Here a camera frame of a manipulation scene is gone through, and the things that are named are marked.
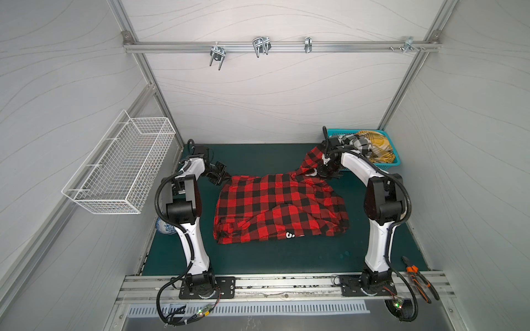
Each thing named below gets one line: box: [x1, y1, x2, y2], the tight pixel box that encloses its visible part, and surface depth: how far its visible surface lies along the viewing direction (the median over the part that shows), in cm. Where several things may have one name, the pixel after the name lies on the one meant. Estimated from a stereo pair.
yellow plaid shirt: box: [355, 131, 396, 164], surface depth 107 cm
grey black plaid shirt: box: [338, 133, 373, 155], surface depth 107 cm
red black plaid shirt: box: [213, 145, 350, 245], surface depth 95 cm
